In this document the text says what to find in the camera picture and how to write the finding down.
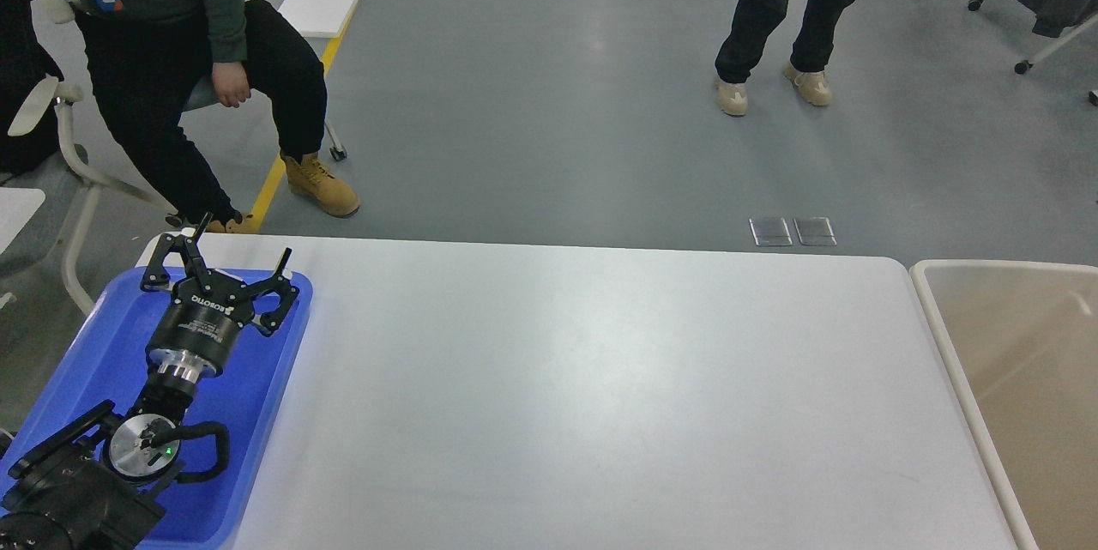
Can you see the standing person dark trousers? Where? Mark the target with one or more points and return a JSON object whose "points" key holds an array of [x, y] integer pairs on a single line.
{"points": [[752, 24]]}

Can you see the grey office chair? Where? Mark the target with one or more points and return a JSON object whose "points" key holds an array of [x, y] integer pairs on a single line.
{"points": [[53, 95]]}

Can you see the left metal floor plate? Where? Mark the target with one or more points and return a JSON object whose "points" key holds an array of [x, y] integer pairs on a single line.
{"points": [[770, 231]]}

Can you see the beige plastic bin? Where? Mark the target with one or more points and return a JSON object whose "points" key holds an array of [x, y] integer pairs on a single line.
{"points": [[1019, 341]]}

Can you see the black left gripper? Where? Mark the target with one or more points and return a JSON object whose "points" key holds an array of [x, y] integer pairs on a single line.
{"points": [[200, 318]]}

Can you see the white foam board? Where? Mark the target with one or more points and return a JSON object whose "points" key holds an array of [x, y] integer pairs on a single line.
{"points": [[322, 19]]}

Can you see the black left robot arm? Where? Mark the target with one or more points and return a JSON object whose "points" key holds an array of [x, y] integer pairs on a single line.
{"points": [[151, 430]]}

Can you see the seated person green sweater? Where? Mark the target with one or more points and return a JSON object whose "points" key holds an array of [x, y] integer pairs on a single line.
{"points": [[146, 56]]}

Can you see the metal floor plate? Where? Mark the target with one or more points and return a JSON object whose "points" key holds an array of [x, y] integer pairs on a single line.
{"points": [[815, 231], [770, 231]]}

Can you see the white side table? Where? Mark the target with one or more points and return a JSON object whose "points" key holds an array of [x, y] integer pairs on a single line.
{"points": [[18, 206]]}

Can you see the right metal floor plate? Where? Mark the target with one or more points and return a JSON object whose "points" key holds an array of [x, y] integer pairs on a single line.
{"points": [[815, 231]]}

